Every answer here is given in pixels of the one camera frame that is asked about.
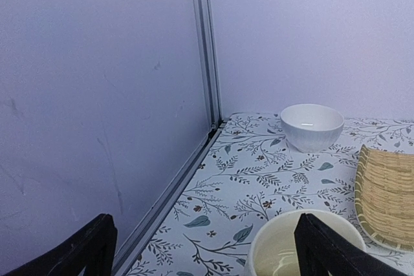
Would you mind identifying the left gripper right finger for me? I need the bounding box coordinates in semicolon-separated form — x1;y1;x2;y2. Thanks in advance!
294;213;401;276

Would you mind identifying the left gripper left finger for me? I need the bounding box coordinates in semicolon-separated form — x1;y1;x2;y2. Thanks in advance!
7;213;117;276

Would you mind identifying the white ceramic mug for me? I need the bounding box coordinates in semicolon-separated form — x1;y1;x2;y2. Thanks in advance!
243;209;366;276

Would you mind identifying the woven bamboo tray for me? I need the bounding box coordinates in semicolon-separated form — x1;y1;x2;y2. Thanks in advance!
354;145;413;253

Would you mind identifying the small white bowl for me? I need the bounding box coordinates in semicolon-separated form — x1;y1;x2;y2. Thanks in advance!
280;103;345;153

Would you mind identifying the left side aluminium rail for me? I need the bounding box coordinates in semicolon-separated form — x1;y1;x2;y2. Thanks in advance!
111;120;226;275

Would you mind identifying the left aluminium frame post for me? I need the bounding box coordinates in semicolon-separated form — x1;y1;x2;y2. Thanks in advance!
193;0;223;130

